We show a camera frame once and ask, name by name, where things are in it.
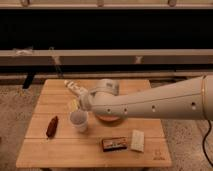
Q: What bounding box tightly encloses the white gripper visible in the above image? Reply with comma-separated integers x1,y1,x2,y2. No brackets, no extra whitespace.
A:
64,79,119,112

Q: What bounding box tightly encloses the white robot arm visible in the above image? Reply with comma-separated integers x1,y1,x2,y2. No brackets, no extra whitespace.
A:
64,75,213,121

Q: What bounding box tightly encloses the orange round plate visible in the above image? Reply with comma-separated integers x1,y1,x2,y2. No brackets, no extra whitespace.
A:
96,115,120,122

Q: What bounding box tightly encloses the brown oblong object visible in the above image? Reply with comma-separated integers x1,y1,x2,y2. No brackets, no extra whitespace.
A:
46,116,58,138

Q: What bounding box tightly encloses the dark snack box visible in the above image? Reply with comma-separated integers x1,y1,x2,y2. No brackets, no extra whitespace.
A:
101,137,127,152

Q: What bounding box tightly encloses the wooden table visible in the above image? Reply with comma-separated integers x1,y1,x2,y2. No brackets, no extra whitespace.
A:
16,79,172,168

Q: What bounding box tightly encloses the black bracket leg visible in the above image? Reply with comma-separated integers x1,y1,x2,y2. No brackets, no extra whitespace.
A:
22,72,36,89

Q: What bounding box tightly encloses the grey horizontal rail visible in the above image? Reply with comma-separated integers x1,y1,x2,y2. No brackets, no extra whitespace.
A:
0,49,213,66

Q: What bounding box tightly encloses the black cable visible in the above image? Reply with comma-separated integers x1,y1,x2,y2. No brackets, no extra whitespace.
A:
201,119,213,168

